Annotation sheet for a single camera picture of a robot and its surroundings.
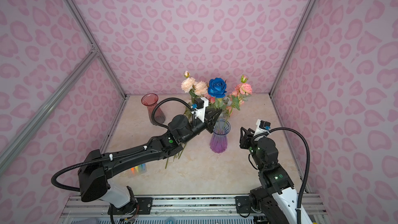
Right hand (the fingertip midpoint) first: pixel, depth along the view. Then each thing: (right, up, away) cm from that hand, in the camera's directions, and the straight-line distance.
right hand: (243, 128), depth 71 cm
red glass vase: (-50, +14, +22) cm, 56 cm away
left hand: (-11, +9, -8) cm, 16 cm away
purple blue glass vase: (-9, -11, +24) cm, 28 cm away
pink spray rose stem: (-3, +14, 0) cm, 15 cm away
